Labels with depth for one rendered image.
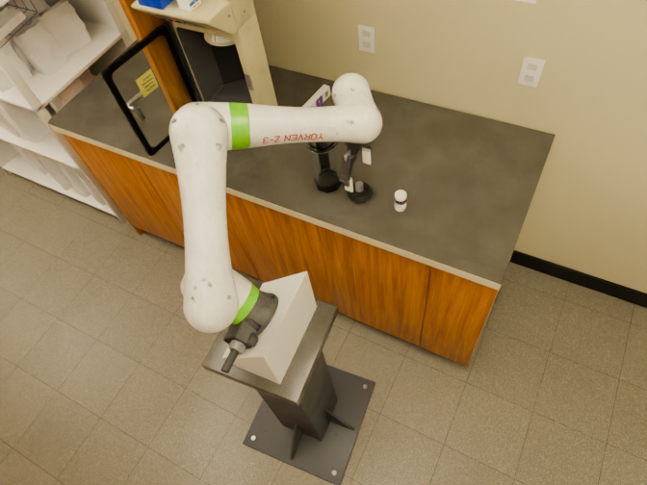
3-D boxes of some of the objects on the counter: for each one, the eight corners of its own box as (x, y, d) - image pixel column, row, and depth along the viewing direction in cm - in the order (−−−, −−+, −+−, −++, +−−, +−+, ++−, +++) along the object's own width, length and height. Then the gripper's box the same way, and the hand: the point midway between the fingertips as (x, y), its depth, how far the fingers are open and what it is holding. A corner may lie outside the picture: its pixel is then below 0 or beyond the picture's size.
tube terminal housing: (235, 80, 220) (173, -116, 156) (297, 96, 209) (257, -108, 145) (204, 116, 209) (124, -80, 145) (268, 135, 198) (211, -68, 134)
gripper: (361, 102, 156) (364, 149, 174) (323, 154, 145) (331, 199, 163) (382, 108, 153) (383, 155, 171) (346, 161, 142) (350, 206, 160)
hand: (357, 174), depth 166 cm, fingers open, 13 cm apart
